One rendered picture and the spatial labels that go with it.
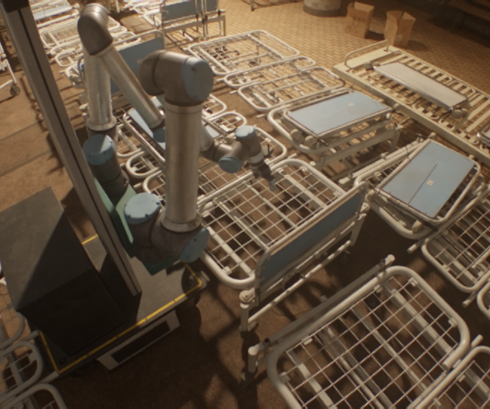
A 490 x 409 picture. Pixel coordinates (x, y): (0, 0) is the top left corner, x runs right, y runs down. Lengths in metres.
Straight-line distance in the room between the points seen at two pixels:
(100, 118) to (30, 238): 0.64
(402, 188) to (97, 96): 1.69
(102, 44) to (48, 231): 0.80
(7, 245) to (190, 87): 1.08
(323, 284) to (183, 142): 1.49
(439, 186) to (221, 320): 1.50
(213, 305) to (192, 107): 1.41
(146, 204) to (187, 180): 0.28
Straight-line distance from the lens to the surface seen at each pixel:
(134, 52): 2.98
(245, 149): 1.51
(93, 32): 1.49
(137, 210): 1.37
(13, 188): 3.39
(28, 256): 1.60
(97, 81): 1.71
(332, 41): 5.28
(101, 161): 1.71
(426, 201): 2.14
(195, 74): 0.99
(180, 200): 1.19
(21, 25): 1.04
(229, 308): 2.18
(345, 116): 2.56
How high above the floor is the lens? 1.97
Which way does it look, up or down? 49 degrees down
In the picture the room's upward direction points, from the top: straight up
